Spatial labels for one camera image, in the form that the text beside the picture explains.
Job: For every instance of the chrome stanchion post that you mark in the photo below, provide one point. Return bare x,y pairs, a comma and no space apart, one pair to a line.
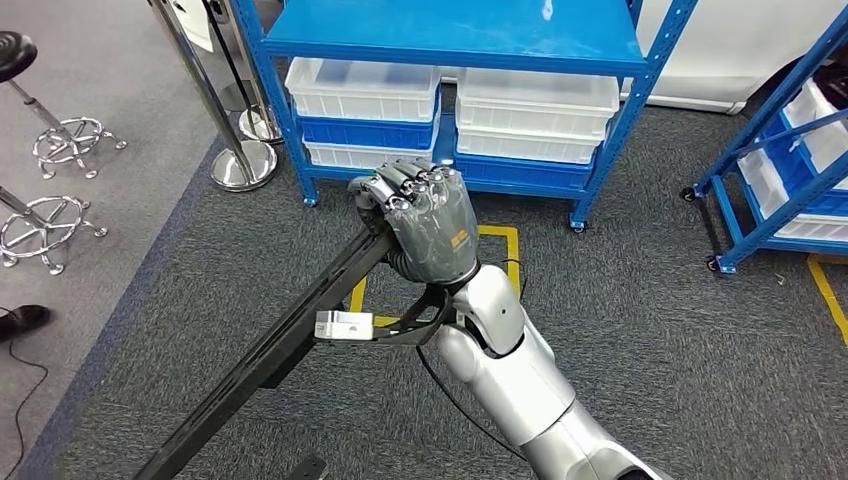
262,129
244,169

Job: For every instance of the yellow floor tape square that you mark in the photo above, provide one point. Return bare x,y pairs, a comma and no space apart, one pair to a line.
510,245

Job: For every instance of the white car with red stripe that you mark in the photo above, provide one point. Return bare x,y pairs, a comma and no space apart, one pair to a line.
729,53

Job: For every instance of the black chrome stool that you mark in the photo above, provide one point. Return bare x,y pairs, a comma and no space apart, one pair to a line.
20,204
13,56

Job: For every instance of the person's black shoe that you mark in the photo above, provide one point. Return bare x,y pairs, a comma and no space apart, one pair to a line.
23,319

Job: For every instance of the long black plastic part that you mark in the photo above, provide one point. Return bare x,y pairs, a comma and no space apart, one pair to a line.
278,344

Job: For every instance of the blue metal shelf rack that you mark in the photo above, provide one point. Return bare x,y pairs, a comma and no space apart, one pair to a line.
450,26
782,215

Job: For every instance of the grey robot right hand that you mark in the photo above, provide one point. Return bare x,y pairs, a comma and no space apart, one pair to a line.
437,238

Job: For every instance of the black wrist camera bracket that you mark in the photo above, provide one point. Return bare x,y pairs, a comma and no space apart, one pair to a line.
411,338

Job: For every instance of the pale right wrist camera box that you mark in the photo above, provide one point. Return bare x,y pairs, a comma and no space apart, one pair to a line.
344,326

